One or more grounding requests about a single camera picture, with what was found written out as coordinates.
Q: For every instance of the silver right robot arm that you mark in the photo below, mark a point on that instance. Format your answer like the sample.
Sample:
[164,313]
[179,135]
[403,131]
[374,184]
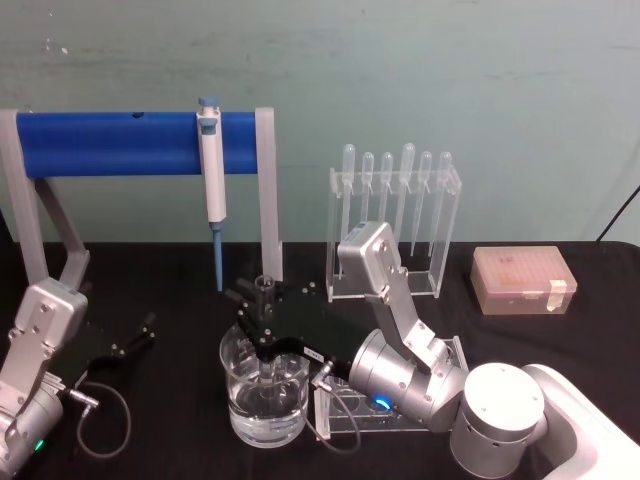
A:
[400,380]

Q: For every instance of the small clear tube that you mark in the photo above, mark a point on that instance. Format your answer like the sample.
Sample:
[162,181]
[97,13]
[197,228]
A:
[264,286]

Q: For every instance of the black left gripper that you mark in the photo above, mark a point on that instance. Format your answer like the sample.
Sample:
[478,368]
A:
[95,355]

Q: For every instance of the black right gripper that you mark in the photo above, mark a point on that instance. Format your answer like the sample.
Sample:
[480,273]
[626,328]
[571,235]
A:
[320,335]

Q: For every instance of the black table cloth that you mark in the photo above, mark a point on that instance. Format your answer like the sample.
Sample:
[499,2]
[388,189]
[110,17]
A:
[175,425]

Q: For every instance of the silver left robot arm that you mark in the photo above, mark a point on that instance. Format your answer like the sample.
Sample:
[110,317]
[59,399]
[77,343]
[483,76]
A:
[35,325]

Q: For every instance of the glass beaker with water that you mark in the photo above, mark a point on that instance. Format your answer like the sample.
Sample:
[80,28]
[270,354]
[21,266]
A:
[265,410]

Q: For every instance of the clear acrylic tube rack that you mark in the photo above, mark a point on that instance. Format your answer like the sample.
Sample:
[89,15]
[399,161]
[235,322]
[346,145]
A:
[345,410]

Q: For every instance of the blue and grey pipette stand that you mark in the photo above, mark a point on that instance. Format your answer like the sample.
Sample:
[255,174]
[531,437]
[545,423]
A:
[110,145]

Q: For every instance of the translucent pink pipette tip box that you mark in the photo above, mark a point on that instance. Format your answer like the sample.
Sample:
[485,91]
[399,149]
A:
[520,280]

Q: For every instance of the clear acrylic dropper rack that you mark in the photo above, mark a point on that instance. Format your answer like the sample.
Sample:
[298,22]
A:
[440,270]

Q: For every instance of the white micropipette with blue top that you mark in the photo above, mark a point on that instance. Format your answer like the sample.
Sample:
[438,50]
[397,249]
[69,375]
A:
[212,180]

